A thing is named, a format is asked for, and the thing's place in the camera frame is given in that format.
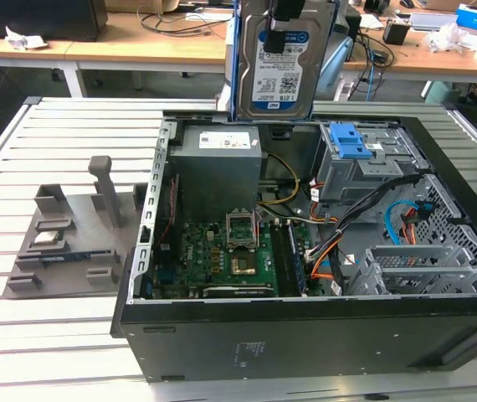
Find blue wire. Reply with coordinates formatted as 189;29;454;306
384;199;422;246

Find silver CPU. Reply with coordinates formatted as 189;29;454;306
33;231;62;245

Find grey parts rack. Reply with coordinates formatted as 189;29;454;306
6;154;150;301

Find orange power wire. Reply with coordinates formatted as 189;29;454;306
400;210;420;245

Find crumpled white paper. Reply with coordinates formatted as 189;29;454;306
4;25;49;51

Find green motherboard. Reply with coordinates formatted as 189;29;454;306
152;219;310;301

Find orange wire loop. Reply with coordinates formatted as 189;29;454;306
310;242;341;281

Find black PC case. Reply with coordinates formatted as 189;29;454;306
110;109;477;384

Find clear plastic bags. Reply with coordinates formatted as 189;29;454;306
424;23;477;54

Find grey power supply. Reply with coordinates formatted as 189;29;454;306
167;125;264;223

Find black cable bundle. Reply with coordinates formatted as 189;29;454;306
333;173;433;240

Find blue RAM stick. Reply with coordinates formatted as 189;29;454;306
39;250;94;263
286;221;309;294

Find CPU socket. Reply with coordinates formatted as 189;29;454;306
229;255;257;278

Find metal socket cover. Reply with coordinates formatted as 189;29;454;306
225;211;260;251

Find black graphics card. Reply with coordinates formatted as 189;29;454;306
203;284;277;300

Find hard disk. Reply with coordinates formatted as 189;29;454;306
227;0;336;123

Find blue drive latch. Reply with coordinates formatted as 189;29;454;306
330;121;376;160

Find small black cube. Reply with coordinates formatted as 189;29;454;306
382;20;411;45

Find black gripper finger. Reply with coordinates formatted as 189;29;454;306
263;0;305;54

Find grey drive cage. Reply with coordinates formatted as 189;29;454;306
317;121;432;205

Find yellow wires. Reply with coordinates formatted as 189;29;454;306
259;152;302;206

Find black RAM slot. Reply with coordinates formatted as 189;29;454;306
271;224;293;294

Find grey disk bay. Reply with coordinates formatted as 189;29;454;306
345;245;477;296

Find wooden desk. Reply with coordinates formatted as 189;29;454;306
0;8;477;85

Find large black box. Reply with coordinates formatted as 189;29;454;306
0;0;108;42

